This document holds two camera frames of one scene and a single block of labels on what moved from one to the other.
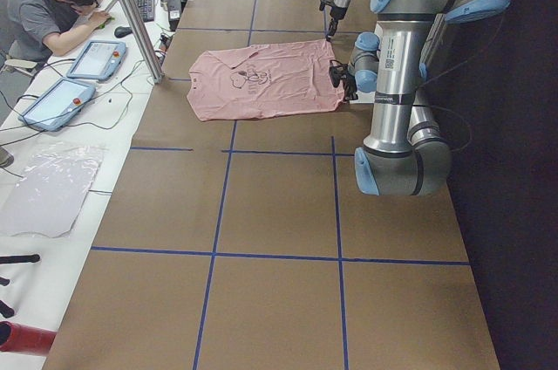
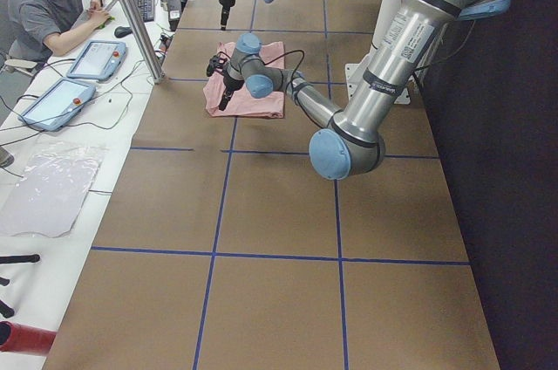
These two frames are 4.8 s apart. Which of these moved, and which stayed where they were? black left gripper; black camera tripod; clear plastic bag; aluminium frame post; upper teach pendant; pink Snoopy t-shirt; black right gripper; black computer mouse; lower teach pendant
Moved: black left gripper; black right gripper; pink Snoopy t-shirt
Stayed: black camera tripod; aluminium frame post; clear plastic bag; upper teach pendant; black computer mouse; lower teach pendant
